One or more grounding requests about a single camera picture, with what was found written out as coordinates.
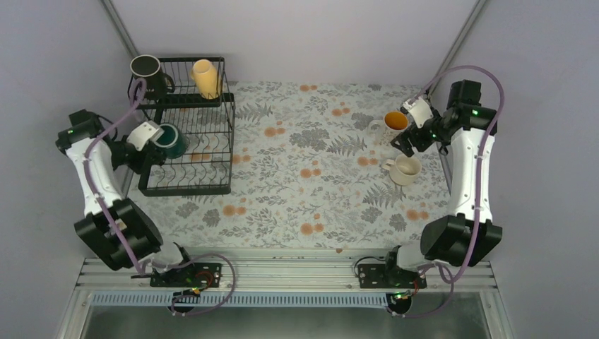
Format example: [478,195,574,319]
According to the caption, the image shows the floral white mug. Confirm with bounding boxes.
[367,111,410,145]

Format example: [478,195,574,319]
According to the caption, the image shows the beige mug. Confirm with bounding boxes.
[381,155,422,186]

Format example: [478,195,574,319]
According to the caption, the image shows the dark green mug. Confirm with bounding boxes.
[154,124,189,159]

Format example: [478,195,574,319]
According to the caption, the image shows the yellow cup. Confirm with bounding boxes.
[190,59,221,100]

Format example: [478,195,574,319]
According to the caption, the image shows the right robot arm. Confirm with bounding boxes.
[382,80,503,287]

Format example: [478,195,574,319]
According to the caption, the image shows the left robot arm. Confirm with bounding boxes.
[56,109,197,286]

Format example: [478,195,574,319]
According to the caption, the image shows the black mug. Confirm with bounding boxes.
[130,54,175,100]

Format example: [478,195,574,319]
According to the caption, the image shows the floral tablecloth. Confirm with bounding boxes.
[129,82,449,249]

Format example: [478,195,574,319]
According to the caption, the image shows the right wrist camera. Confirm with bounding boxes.
[401,96,434,128]

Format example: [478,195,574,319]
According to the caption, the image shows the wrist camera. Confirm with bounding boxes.
[401,96,434,128]
[126,121,164,152]

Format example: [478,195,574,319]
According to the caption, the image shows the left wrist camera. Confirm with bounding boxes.
[126,121,164,152]

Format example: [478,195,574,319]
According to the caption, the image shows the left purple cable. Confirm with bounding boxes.
[83,77,237,319]

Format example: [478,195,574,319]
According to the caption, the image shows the purple cable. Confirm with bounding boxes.
[388,64,506,319]
[83,77,237,319]

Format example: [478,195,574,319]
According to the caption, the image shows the black wire dish rack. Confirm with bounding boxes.
[137,56,235,196]

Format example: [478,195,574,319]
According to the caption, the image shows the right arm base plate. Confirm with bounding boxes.
[353,256,427,289]

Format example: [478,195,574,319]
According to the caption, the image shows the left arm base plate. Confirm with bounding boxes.
[150,263,222,290]

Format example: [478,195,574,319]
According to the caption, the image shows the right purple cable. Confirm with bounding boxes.
[388,64,506,319]

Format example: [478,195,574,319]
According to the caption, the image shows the slotted cable duct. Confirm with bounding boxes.
[90,291,387,309]

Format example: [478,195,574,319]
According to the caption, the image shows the aluminium rail frame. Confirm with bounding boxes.
[58,249,513,338]

